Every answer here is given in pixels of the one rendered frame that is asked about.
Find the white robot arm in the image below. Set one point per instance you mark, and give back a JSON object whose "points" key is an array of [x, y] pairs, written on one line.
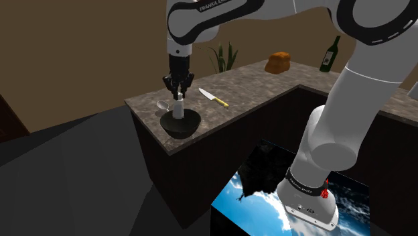
{"points": [[356, 98]]}

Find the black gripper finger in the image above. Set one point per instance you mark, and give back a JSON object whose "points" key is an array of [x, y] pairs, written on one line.
{"points": [[169, 84], [187, 83]]}

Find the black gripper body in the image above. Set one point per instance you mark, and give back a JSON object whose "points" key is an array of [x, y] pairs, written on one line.
{"points": [[179, 67]]}

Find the white shaker bottle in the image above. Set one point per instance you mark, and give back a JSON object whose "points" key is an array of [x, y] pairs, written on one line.
{"points": [[178, 108]]}

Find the green wine bottle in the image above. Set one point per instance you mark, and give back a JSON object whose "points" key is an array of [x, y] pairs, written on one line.
{"points": [[329, 56]]}

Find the black bowl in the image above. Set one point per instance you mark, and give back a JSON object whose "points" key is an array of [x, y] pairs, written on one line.
{"points": [[180, 125]]}

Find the sky-patterned robot stand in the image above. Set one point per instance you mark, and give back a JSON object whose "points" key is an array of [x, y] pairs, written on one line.
{"points": [[261, 202]]}

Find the green leafy plant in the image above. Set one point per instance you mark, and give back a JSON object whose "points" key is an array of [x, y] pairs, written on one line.
{"points": [[224, 58]]}

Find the dark kitchen counter cabinet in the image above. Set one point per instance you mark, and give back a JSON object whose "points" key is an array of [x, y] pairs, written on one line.
{"points": [[261, 137]]}

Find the brown bread loaf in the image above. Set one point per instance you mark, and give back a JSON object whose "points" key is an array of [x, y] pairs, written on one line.
{"points": [[277, 62]]}

